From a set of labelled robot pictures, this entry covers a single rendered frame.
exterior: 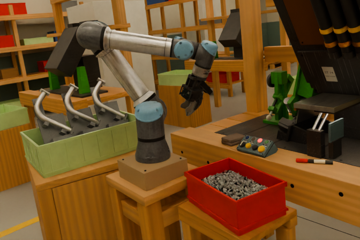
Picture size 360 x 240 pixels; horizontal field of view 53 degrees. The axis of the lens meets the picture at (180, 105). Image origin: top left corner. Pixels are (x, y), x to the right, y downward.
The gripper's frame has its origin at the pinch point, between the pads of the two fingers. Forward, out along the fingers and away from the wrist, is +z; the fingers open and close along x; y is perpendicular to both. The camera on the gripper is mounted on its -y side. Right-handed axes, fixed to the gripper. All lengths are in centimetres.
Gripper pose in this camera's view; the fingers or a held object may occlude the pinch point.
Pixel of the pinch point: (188, 113)
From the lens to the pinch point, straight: 169.9
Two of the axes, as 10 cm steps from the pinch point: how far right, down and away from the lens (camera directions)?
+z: -3.0, 8.7, 3.9
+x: 6.1, 4.9, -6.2
